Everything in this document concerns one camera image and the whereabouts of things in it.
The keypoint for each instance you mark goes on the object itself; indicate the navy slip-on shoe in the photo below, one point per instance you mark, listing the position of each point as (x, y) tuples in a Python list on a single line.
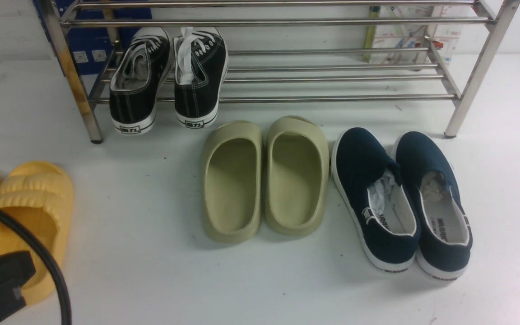
[(444, 247), (370, 182)]

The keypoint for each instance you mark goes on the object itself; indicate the navy slip-on shoe right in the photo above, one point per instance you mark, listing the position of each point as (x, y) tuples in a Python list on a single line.
[(444, 247)]

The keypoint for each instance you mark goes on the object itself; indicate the stainless steel shoe rack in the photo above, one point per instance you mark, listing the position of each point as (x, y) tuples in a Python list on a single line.
[(57, 23)]

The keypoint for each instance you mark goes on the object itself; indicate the white printed cardboard box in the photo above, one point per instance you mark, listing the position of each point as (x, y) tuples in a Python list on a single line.
[(444, 37)]

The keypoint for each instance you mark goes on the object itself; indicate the olive green slipper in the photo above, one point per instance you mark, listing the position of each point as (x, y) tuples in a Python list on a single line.
[(297, 175), (231, 169)]

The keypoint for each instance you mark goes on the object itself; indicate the navy slip-on shoe left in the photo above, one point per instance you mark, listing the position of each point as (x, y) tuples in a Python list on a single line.
[(370, 182)]

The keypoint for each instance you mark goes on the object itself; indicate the blue box behind rack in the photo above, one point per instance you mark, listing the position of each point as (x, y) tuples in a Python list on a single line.
[(90, 46)]

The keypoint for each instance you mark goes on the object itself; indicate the olive green slipper right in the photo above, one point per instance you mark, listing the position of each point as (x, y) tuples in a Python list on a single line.
[(297, 175)]

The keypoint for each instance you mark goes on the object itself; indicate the black canvas sneaker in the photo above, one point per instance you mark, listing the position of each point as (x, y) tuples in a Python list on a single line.
[(133, 88), (201, 65)]

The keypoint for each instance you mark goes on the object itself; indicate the olive green slipper left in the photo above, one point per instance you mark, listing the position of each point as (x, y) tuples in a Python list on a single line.
[(231, 169)]

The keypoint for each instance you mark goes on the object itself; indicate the yellow ribbed slipper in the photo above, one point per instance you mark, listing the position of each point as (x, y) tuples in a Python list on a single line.
[(40, 196)]

